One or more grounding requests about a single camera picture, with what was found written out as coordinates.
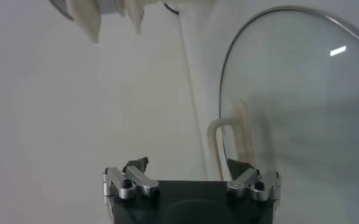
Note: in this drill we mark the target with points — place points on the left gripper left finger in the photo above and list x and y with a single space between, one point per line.
142 181

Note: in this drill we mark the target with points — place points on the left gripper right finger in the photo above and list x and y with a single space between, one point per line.
243 180

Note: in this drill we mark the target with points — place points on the cream electric cooker pot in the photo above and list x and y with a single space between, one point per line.
136 15

